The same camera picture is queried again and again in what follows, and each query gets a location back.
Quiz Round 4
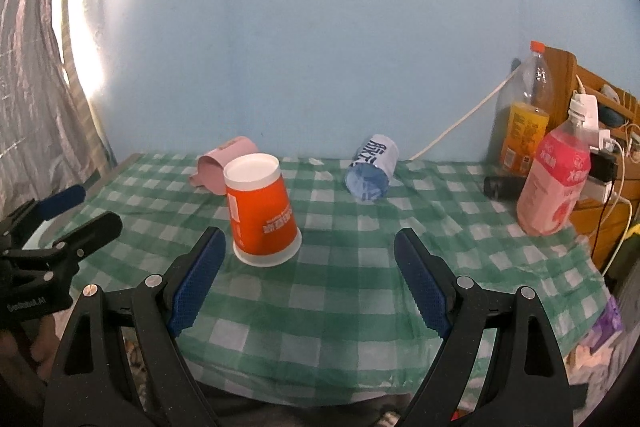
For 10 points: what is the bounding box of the orange juice bottle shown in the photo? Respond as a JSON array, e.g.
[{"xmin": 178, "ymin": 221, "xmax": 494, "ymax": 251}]
[{"xmin": 492, "ymin": 41, "xmax": 553, "ymax": 178}]

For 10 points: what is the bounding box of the white power cable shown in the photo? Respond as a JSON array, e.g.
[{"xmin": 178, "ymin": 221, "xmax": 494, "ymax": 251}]
[{"xmin": 407, "ymin": 71, "xmax": 522, "ymax": 162}]

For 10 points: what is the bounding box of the purple plastic packet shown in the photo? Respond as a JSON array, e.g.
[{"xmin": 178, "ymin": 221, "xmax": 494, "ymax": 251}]
[{"xmin": 575, "ymin": 294, "xmax": 624, "ymax": 358}]

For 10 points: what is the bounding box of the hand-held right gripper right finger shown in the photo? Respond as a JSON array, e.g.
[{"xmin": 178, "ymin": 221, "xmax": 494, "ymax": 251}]
[{"xmin": 394, "ymin": 228, "xmax": 574, "ymax": 427}]

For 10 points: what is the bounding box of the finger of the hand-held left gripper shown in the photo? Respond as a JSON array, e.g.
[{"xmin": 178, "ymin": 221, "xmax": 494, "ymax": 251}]
[
  {"xmin": 42, "ymin": 212, "xmax": 124, "ymax": 278},
  {"xmin": 0, "ymin": 184, "xmax": 87, "ymax": 238}
]

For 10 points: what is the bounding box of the orange paper cup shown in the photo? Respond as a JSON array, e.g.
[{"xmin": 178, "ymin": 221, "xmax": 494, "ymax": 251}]
[{"xmin": 223, "ymin": 153, "xmax": 303, "ymax": 268}]

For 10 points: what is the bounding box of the person's left hand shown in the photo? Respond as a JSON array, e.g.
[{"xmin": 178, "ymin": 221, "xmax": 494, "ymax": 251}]
[{"xmin": 0, "ymin": 317, "xmax": 60, "ymax": 383}]

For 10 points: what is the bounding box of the white charging cable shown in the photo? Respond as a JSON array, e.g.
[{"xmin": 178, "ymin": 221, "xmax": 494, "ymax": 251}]
[{"xmin": 595, "ymin": 142, "xmax": 635, "ymax": 278}]

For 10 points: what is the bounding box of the wooden headboard shelf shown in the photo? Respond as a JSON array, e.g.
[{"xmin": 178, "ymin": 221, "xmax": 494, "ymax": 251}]
[{"xmin": 542, "ymin": 47, "xmax": 640, "ymax": 270}]

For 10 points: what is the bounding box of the pink paper cup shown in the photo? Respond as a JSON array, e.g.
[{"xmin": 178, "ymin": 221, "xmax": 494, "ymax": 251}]
[{"xmin": 188, "ymin": 136, "xmax": 261, "ymax": 196}]

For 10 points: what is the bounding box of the black charger block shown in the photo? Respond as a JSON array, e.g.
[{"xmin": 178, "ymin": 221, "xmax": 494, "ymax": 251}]
[{"xmin": 589, "ymin": 152, "xmax": 619, "ymax": 184}]

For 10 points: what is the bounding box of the pink drink bottle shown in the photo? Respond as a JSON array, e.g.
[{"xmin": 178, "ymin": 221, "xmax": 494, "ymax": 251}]
[{"xmin": 516, "ymin": 99, "xmax": 592, "ymax": 236}]

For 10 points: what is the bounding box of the grey curtain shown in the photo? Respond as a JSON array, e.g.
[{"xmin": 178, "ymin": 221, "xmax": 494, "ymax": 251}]
[{"xmin": 0, "ymin": 0, "xmax": 117, "ymax": 228}]

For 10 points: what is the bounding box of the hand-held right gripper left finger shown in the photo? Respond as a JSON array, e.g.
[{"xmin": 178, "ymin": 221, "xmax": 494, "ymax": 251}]
[{"xmin": 42, "ymin": 227, "xmax": 227, "ymax": 427}]

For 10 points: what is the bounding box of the white plug adapter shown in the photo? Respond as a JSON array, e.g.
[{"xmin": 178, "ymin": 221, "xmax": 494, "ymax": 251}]
[{"xmin": 570, "ymin": 93, "xmax": 612, "ymax": 148}]

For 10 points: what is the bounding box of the blue paper cup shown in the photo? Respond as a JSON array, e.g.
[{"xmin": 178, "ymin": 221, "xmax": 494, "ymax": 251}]
[{"xmin": 345, "ymin": 134, "xmax": 400, "ymax": 202}]

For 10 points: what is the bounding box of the small black cylinder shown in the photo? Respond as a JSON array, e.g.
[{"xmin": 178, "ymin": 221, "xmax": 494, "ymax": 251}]
[{"xmin": 483, "ymin": 175, "xmax": 528, "ymax": 200}]

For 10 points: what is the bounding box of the green checked tablecloth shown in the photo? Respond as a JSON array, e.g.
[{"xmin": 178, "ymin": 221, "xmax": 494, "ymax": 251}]
[{"xmin": 50, "ymin": 152, "xmax": 623, "ymax": 394}]

